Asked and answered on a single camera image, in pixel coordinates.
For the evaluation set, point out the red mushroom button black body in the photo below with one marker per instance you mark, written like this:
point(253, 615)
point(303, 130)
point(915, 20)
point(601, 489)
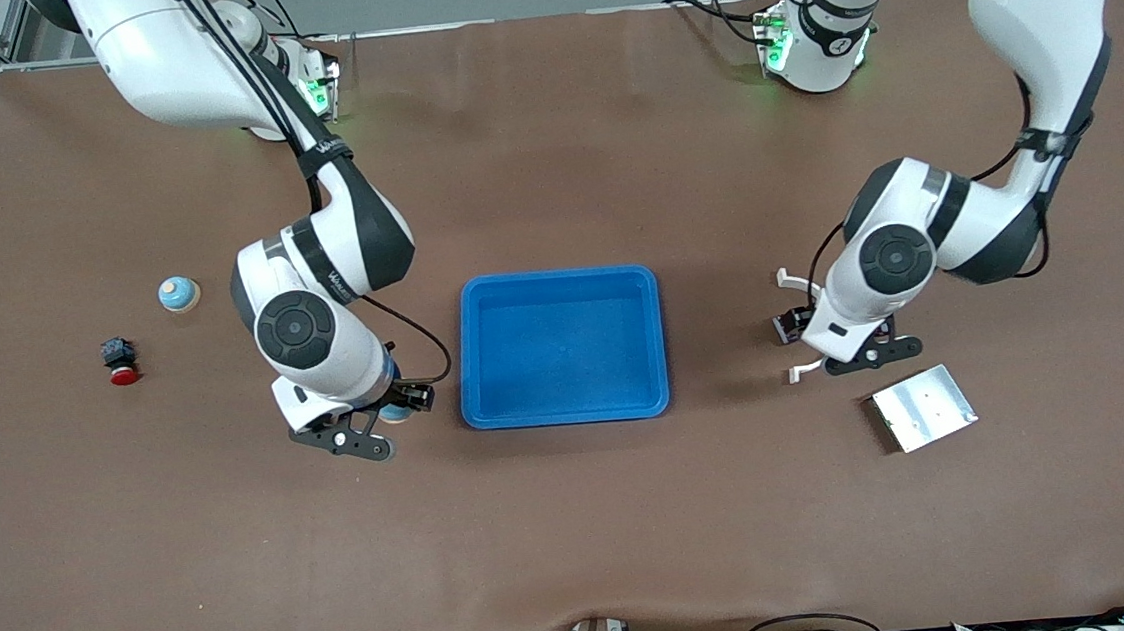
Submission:
point(120, 362)

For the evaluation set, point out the silver metal plate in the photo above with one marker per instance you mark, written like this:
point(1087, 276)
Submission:
point(925, 407)

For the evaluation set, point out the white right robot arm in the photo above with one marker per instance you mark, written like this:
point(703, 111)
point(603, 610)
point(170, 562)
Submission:
point(324, 344)

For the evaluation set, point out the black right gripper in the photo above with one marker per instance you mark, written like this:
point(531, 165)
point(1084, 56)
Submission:
point(413, 396)

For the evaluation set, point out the blue plastic tray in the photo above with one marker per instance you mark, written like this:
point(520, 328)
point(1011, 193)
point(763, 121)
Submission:
point(565, 355)

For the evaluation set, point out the blue knob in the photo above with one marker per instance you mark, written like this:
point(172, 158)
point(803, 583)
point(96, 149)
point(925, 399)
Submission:
point(395, 412)
point(179, 294)

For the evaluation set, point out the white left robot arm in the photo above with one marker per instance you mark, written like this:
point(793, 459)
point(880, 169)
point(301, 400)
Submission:
point(918, 247)

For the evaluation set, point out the white curved plastic bracket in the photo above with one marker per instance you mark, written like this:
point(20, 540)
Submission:
point(784, 279)

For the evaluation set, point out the brown table mat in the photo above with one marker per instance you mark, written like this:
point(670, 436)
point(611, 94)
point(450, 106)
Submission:
point(579, 535)

